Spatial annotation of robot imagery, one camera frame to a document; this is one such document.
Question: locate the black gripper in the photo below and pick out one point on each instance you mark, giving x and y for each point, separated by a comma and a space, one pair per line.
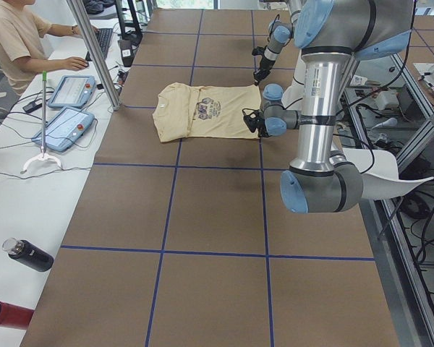
264, 65
261, 127

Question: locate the cream long-sleeve printed shirt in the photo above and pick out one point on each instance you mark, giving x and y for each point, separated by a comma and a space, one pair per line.
204, 111

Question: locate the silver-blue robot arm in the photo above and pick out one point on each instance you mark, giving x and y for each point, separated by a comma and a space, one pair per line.
333, 37
279, 35

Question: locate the black keyboard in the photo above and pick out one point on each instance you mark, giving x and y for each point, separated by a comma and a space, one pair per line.
103, 37

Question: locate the far blue teach pendant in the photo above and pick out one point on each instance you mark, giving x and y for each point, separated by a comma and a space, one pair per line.
72, 90

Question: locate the blue teach pendant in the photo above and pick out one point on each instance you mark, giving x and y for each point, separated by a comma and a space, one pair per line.
72, 90
66, 128

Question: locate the near blue teach pendant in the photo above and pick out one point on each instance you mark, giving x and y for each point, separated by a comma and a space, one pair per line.
66, 128

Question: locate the white grabber stick green tip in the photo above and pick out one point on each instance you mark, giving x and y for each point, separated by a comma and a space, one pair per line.
43, 155

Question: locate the person in beige shirt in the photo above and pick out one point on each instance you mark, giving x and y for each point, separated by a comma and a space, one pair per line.
22, 56

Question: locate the black water bottle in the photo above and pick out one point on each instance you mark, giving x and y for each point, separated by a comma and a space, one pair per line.
28, 254

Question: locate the red water bottle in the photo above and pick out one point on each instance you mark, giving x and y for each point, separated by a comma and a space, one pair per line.
13, 316

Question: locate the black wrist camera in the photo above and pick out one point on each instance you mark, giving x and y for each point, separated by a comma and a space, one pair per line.
258, 51
251, 118

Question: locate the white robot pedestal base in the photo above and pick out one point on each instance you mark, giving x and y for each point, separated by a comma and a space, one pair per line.
292, 97

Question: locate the aluminium frame post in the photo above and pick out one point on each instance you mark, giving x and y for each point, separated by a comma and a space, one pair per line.
88, 35

